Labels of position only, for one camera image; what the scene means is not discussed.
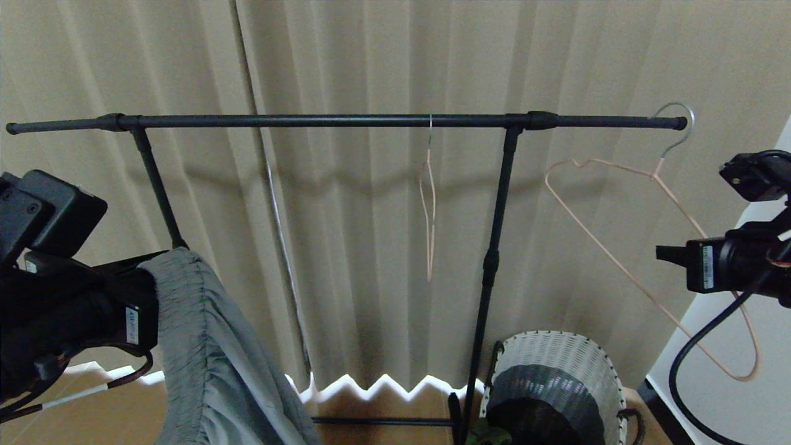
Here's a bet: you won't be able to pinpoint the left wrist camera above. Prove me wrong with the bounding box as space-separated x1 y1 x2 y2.
0 170 109 268

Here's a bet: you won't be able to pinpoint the pink clothes hanger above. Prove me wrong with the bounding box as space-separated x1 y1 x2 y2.
419 114 438 283
545 102 761 381

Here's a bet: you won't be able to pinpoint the black clothes rack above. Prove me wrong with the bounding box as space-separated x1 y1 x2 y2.
5 111 688 445

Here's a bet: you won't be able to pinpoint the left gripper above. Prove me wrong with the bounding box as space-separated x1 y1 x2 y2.
0 250 166 396

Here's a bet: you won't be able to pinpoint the white laundry basket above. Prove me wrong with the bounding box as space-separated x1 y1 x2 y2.
481 331 645 445

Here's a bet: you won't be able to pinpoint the pale grey shorts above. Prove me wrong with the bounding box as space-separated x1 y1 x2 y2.
137 247 322 445

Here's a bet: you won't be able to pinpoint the dark green garment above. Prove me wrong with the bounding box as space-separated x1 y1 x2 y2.
465 419 514 445

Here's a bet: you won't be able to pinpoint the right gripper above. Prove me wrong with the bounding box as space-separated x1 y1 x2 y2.
686 230 791 308

